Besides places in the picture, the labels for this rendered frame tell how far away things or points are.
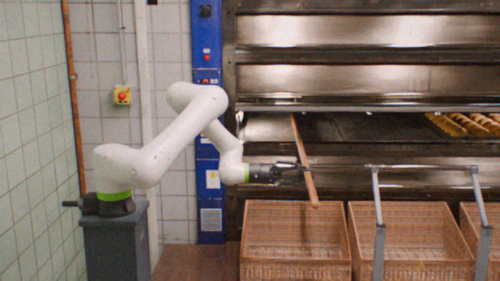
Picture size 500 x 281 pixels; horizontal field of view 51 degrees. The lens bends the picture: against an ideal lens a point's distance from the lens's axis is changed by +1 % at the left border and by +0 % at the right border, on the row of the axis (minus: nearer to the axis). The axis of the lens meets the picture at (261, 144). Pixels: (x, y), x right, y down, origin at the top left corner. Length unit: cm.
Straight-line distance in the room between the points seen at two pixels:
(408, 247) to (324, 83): 104
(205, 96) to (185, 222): 129
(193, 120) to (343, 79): 118
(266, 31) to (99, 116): 103
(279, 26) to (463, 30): 96
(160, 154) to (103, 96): 124
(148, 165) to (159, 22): 126
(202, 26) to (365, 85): 92
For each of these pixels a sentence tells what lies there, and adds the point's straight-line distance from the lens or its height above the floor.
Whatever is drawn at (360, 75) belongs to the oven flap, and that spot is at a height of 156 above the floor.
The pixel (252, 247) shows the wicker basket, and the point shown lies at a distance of 303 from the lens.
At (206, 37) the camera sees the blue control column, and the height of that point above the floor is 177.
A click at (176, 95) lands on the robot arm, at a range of 209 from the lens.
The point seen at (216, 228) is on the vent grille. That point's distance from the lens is 307.
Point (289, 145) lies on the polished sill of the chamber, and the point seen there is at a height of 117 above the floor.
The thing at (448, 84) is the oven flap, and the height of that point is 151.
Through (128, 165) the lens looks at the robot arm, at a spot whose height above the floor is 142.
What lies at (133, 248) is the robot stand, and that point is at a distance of 196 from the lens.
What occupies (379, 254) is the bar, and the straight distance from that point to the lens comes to 253.
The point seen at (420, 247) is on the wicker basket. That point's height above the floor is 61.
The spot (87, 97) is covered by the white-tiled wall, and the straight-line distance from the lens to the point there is 303.
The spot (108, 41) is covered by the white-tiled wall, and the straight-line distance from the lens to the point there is 295.
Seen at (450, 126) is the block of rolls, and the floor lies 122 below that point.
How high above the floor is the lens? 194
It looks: 15 degrees down
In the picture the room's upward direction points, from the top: straight up
